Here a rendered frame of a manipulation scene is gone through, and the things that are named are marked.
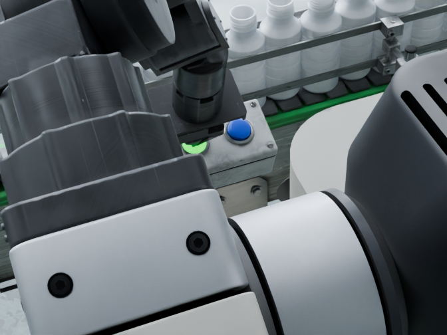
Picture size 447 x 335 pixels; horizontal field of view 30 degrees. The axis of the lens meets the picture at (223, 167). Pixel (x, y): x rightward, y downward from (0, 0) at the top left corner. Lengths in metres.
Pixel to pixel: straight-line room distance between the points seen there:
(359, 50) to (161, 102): 0.41
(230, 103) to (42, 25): 0.57
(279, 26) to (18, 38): 0.81
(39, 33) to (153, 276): 0.13
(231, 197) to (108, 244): 0.99
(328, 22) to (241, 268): 0.89
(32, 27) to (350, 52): 0.90
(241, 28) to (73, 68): 0.79
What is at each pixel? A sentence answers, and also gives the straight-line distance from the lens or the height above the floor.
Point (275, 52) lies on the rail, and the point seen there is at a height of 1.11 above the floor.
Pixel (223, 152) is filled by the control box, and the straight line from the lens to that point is 1.04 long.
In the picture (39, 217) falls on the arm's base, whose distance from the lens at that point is 0.34.
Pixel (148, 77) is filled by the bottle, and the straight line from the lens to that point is 1.16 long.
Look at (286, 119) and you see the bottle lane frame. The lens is 1.25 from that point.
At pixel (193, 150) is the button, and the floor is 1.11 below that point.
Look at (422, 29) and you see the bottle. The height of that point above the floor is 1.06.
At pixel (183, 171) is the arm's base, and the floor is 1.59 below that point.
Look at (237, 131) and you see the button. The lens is 1.05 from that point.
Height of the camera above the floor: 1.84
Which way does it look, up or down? 46 degrees down
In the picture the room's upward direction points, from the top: 4 degrees counter-clockwise
